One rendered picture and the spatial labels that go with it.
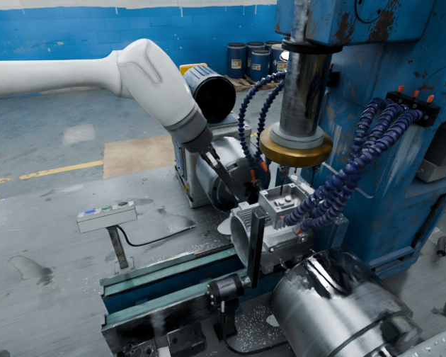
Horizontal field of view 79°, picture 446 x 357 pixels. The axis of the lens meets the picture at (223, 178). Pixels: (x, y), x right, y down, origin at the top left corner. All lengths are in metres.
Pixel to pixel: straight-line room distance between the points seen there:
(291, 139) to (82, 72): 0.48
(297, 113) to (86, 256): 0.93
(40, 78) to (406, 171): 0.79
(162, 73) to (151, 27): 5.49
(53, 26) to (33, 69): 5.37
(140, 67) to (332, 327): 0.58
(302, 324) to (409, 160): 0.43
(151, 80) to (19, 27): 5.58
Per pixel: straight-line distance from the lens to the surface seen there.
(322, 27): 0.57
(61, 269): 1.20
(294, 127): 0.66
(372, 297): 0.63
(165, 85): 0.55
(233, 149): 0.99
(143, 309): 0.86
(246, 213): 0.80
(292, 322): 0.65
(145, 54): 0.55
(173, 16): 6.11
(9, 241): 1.43
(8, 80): 0.61
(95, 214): 0.92
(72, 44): 6.02
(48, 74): 0.65
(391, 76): 0.75
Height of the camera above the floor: 1.64
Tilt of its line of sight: 35 degrees down
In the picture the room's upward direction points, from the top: straight up
